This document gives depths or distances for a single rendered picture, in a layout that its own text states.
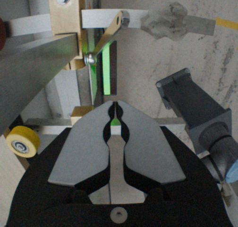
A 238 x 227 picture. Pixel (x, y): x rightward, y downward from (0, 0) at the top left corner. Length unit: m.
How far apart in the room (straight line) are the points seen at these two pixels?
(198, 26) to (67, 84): 0.46
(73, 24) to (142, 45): 0.93
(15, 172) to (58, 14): 0.45
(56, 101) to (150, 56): 0.82
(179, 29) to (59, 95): 0.48
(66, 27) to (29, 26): 0.07
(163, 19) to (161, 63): 0.98
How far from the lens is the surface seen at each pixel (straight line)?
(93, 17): 0.26
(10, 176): 0.57
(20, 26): 0.30
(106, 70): 0.43
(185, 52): 1.27
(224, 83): 1.61
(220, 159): 0.76
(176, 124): 0.39
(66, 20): 0.25
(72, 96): 0.58
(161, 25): 0.26
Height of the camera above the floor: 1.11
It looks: 58 degrees down
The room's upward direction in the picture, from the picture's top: 176 degrees clockwise
